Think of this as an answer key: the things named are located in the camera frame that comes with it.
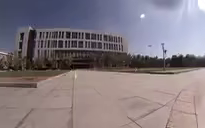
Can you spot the grey paved plaza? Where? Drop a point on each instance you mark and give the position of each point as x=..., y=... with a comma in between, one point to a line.
x=110, y=96

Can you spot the large white curved building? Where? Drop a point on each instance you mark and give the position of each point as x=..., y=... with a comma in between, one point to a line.
x=73, y=41

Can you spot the lamp pole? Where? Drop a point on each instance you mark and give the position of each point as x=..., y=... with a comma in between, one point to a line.
x=163, y=56

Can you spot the row of trees before building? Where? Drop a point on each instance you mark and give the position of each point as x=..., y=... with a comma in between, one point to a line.
x=40, y=63

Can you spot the grass lawn with reddish edge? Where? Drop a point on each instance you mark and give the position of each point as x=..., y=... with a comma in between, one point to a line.
x=23, y=73

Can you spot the dark row of trees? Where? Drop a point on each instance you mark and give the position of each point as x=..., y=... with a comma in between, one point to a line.
x=186, y=61

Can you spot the small white building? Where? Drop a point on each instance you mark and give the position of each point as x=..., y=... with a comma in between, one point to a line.
x=1, y=55

